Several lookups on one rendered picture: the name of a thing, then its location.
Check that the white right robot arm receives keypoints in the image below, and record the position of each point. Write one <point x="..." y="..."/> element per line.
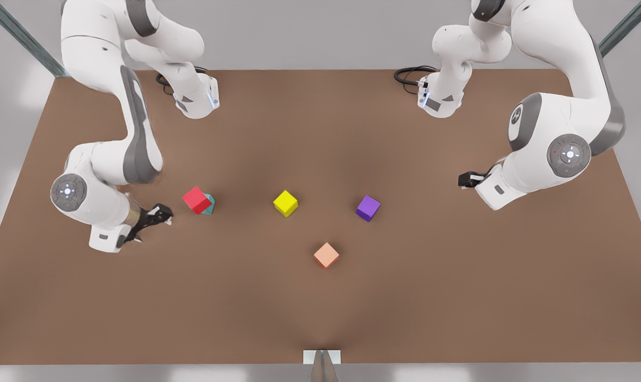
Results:
<point x="97" y="63"/>

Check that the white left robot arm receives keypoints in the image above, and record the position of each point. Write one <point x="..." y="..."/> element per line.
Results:
<point x="559" y="58"/>

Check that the red wooden cube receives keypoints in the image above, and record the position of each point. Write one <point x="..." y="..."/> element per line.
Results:
<point x="195" y="199"/>

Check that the teal wooden cube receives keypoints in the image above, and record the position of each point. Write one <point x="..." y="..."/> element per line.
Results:
<point x="209" y="206"/>

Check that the purple wooden cube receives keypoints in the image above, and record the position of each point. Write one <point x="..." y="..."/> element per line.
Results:
<point x="368" y="208"/>

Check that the yellow wooden cube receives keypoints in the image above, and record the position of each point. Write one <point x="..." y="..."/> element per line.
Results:
<point x="285" y="203"/>

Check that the orange wooden cube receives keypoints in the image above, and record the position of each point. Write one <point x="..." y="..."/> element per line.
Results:
<point x="326" y="255"/>

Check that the silver frame post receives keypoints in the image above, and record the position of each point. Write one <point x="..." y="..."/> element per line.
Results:
<point x="322" y="366"/>
<point x="625" y="25"/>
<point x="18" y="33"/>

